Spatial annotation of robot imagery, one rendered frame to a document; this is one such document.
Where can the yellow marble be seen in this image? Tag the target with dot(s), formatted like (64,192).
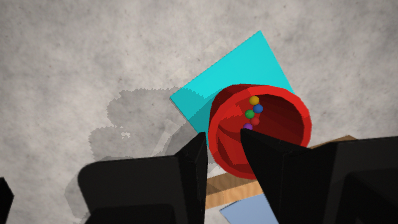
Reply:
(253,100)

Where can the blue marble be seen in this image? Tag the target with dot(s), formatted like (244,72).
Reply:
(257,108)

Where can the red marble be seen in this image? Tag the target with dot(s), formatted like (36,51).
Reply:
(254,121)

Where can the green marble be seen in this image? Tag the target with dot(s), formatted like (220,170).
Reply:
(249,114)

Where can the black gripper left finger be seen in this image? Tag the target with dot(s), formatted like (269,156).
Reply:
(179,180)

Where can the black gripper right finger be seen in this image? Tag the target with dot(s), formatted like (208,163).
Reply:
(304,185)

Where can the red cup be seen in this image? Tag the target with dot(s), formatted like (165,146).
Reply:
(284,117)

